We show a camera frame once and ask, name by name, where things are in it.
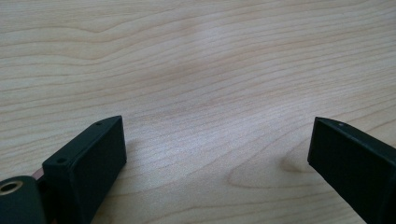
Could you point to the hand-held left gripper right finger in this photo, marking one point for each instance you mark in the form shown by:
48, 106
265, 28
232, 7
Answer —
355, 168

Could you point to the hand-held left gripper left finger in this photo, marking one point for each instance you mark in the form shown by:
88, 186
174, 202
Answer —
90, 168

